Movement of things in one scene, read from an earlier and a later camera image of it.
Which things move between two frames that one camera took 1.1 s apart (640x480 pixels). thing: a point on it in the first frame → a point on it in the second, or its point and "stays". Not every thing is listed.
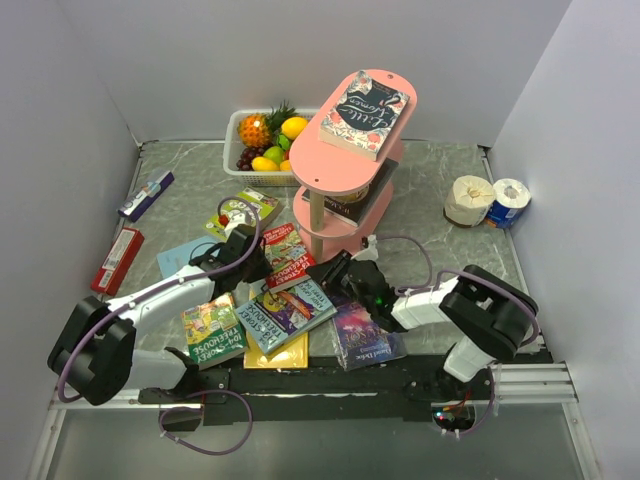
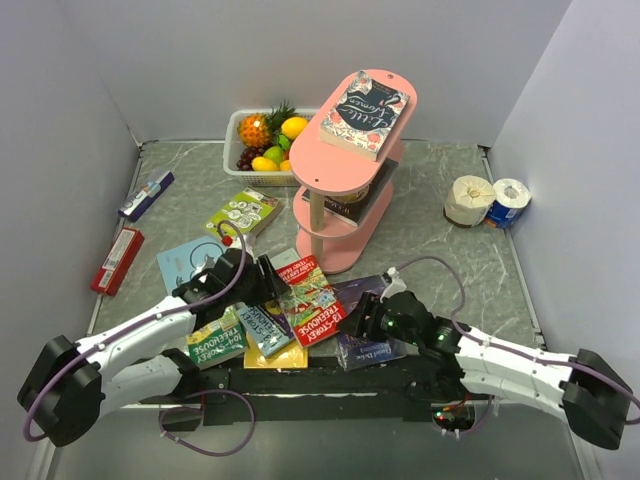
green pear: x=275 y=153 stays
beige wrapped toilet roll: x=469 y=201 stays
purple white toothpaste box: x=135 y=206 stays
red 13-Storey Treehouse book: x=288 y=257 → x=310 y=302
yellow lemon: x=293 y=126 stays
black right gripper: x=328 y=273 → x=355 y=324
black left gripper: x=263 y=271 → x=271 y=286
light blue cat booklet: x=179 y=257 stays
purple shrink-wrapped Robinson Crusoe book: x=361 y=340 stays
